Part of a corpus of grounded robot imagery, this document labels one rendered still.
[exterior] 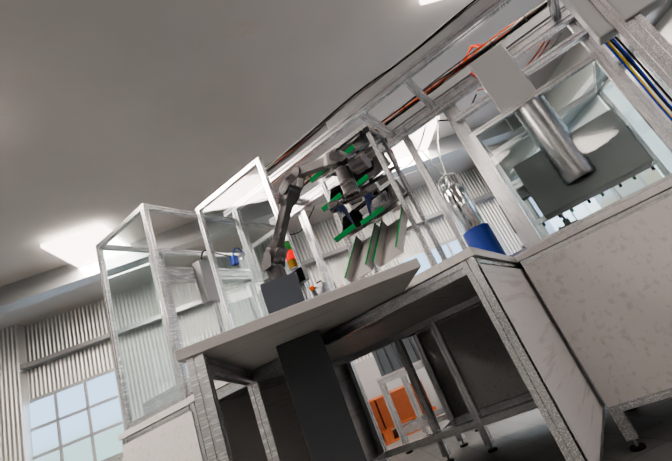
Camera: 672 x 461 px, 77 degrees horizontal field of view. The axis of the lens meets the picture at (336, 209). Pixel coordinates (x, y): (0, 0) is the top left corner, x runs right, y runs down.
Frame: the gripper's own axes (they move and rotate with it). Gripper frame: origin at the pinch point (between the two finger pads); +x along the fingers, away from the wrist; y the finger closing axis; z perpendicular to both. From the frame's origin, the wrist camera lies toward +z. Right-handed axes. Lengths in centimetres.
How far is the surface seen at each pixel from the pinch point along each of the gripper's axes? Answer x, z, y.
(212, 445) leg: 53, -38, 49
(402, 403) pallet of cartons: 106, 349, 74
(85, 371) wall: -53, 336, 456
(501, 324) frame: 50, 4, -28
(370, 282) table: 27.7, -22.2, 1.3
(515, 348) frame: 58, 3, -29
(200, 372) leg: 35, -37, 49
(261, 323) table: 29, -33, 31
